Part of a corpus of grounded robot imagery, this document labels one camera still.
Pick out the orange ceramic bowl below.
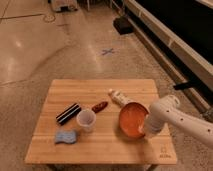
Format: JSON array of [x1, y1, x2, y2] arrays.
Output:
[[119, 102, 149, 138]]

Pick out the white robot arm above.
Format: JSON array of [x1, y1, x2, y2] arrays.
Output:
[[138, 95, 213, 149]]

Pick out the dark red oblong object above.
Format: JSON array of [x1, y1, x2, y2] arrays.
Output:
[[92, 101, 108, 113]]

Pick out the white plastic bottle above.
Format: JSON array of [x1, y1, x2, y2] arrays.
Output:
[[108, 89, 132, 107]]

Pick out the clear plastic measuring cup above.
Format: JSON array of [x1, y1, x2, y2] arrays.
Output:
[[76, 109, 96, 133]]

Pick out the wooden table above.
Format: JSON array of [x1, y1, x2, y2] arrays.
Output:
[[25, 79, 177, 165]]

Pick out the black white striped box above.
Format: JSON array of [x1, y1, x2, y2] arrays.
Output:
[[56, 103, 81, 125]]

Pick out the black floor box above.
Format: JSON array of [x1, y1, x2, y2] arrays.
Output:
[[113, 17, 133, 35]]

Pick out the blue sponge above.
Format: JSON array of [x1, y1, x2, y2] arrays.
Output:
[[55, 130, 77, 144]]

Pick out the grey equipment at top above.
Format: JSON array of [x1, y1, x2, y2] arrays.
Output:
[[48, 0, 78, 12]]

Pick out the white long wall rail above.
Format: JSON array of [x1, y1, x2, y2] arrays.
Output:
[[109, 0, 213, 114]]

